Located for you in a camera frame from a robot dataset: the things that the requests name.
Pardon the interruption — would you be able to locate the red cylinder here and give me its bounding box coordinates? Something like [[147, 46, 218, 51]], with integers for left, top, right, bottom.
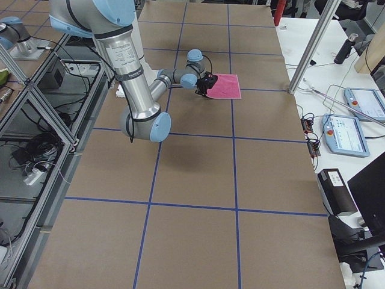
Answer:
[[273, 0, 286, 26]]

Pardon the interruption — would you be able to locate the aluminium frame side rack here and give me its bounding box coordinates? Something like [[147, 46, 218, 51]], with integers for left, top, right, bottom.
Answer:
[[1, 35, 111, 288]]

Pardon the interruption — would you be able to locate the pink and grey towel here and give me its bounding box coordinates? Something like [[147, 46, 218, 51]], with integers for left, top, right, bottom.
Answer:
[[206, 73, 241, 99]]

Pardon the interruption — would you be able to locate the black water bottle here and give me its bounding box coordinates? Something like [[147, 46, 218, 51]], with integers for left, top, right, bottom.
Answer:
[[334, 33, 359, 64]]

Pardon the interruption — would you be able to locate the aluminium frame post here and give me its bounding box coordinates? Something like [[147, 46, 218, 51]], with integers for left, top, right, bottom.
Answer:
[[288, 0, 340, 95]]

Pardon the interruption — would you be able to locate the brown paper table cover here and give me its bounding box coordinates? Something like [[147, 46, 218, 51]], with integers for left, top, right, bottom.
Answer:
[[29, 1, 344, 288]]

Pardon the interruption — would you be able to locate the near teach pendant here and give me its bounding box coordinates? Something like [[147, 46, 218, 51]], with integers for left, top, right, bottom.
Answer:
[[322, 114, 370, 158]]

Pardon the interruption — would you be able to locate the small circuit board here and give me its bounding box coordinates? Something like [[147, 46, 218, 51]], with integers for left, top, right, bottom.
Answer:
[[301, 118, 313, 134]]

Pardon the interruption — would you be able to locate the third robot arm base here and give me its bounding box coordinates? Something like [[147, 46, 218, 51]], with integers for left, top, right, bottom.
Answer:
[[1, 16, 50, 61]]

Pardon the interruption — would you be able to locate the black box with label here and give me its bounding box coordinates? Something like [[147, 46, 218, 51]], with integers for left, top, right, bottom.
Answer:
[[317, 168, 358, 217]]

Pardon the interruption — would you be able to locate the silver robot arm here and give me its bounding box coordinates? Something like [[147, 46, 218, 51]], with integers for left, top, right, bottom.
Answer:
[[49, 1, 218, 142]]

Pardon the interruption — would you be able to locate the white power strip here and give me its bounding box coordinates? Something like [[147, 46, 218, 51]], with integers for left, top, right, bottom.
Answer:
[[23, 168, 43, 186]]

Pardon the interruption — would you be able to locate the black computer monitor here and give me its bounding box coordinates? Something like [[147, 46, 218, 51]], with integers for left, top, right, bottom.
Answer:
[[348, 153, 384, 235]]

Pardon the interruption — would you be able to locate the teach pendant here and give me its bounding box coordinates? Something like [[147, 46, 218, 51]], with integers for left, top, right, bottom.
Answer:
[[344, 88, 384, 122], [322, 114, 370, 158]]

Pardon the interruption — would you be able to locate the far teach pendant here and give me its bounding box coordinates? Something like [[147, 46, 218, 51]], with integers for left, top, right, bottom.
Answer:
[[344, 88, 384, 122]]

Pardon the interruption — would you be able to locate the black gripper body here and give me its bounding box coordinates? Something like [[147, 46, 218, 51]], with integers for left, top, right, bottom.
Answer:
[[195, 75, 218, 96]]

